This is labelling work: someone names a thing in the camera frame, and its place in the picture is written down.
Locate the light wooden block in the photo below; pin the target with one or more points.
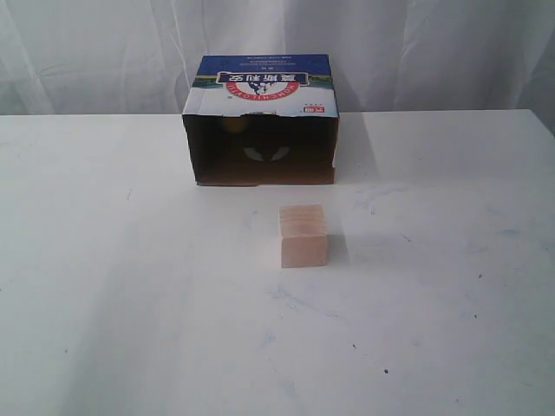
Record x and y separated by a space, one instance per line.
303 236

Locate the blue white cardboard box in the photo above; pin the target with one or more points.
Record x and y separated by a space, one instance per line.
262 120

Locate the white backdrop curtain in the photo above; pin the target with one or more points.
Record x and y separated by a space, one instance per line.
115 57

